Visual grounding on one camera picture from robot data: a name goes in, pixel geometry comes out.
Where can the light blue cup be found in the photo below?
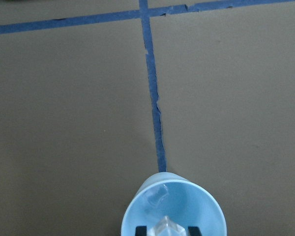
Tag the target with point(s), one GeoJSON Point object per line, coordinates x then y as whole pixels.
{"type": "Point", "coordinates": [187, 205]}

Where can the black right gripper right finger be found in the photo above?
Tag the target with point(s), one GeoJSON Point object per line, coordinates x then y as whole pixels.
{"type": "Point", "coordinates": [194, 231]}

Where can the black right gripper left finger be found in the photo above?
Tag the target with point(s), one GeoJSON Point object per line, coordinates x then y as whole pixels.
{"type": "Point", "coordinates": [141, 231]}

